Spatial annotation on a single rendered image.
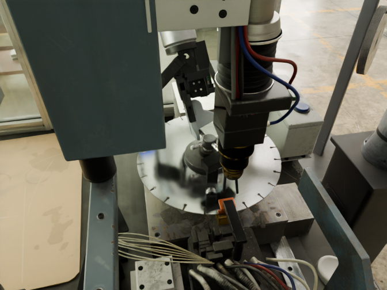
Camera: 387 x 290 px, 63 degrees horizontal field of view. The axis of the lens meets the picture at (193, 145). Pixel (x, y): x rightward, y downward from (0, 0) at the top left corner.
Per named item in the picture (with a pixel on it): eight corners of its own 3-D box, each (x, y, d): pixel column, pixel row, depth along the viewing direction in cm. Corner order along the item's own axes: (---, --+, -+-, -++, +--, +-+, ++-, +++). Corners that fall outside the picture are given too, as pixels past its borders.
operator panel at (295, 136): (251, 111, 121) (256, 76, 111) (278, 108, 123) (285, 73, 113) (280, 162, 100) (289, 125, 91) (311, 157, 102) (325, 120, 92)
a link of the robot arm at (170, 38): (158, 26, 64) (159, 32, 72) (164, 49, 65) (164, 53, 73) (194, 17, 64) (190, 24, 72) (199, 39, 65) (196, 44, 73)
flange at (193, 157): (242, 156, 73) (243, 149, 71) (207, 180, 68) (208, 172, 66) (209, 133, 79) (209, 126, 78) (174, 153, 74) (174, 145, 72)
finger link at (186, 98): (197, 122, 68) (186, 81, 66) (190, 123, 68) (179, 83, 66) (194, 119, 72) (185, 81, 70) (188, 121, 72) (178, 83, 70)
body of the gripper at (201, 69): (219, 94, 68) (205, 37, 65) (180, 105, 67) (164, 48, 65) (213, 93, 75) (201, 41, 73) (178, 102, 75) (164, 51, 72)
